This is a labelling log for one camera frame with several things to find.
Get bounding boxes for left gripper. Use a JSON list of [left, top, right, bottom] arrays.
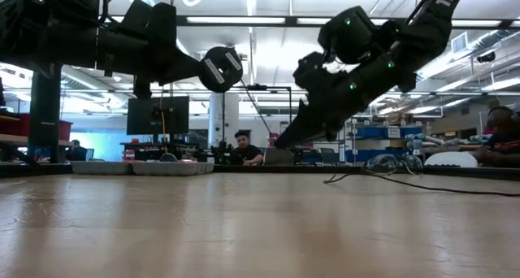
[[132, 2, 203, 100]]

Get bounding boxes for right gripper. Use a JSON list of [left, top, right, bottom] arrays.
[[274, 60, 401, 150]]

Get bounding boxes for black cord spool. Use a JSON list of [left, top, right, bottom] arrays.
[[197, 46, 244, 93]]

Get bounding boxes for thin black cord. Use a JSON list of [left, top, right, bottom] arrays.
[[239, 77, 520, 198]]

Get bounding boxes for grey laptop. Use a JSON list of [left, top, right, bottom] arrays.
[[263, 147, 296, 166]]

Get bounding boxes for person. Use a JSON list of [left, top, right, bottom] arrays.
[[66, 139, 89, 162], [229, 130, 265, 167], [473, 106, 520, 168]]

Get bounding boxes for black monitor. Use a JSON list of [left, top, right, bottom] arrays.
[[126, 97, 190, 136]]

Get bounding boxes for blue bin shelf rack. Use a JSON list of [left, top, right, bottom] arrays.
[[344, 124, 424, 164]]

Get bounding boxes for clear safety glasses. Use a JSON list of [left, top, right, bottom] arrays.
[[363, 153, 424, 173]]

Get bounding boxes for white pedal trash bin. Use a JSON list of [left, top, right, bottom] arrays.
[[423, 150, 479, 169]]

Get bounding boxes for red plastic storage bin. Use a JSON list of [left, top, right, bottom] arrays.
[[0, 112, 73, 143]]

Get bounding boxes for black ceiling fixture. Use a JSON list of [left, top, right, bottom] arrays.
[[475, 50, 496, 64]]

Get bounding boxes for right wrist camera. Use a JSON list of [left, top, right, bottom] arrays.
[[292, 51, 327, 89]]

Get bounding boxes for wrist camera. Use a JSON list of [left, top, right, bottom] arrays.
[[292, 51, 327, 89], [119, 0, 154, 33]]

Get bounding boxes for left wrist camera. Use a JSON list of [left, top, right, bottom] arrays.
[[119, 0, 154, 33]]

